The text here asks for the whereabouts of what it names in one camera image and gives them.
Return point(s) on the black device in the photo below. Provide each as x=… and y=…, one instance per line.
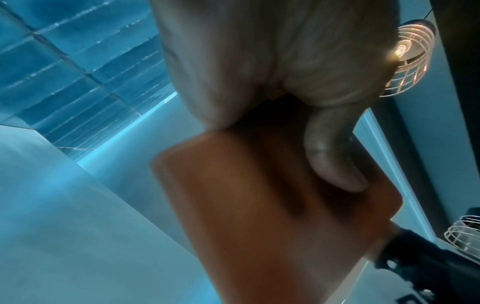
x=431, y=273

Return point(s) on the dark wooden beam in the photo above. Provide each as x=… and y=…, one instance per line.
x=461, y=89

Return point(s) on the person's left hand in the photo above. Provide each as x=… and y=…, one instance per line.
x=262, y=53

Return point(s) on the brown wooden cutting board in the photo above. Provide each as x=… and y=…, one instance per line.
x=243, y=213

